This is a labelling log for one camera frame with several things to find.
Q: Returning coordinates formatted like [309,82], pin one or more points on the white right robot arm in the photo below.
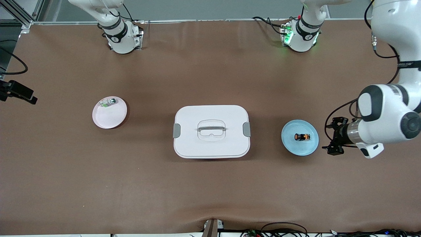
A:
[118,33]

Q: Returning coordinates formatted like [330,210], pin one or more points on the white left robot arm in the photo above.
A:
[388,121]

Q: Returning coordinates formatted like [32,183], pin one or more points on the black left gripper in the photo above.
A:
[340,135]

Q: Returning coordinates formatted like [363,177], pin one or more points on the metal table edge bracket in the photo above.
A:
[212,228]

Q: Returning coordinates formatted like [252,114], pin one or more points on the brown table cover mat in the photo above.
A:
[98,184]

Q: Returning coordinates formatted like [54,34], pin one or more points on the light blue round plate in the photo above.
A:
[297,148]

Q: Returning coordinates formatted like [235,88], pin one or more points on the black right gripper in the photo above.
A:
[15,89]

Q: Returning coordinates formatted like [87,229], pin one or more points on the aluminium profile frame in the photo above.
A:
[24,14]

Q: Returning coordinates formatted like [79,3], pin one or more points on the white lidded box grey latches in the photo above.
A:
[210,144]

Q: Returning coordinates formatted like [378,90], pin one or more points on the pale pink round plate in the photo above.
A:
[108,117]

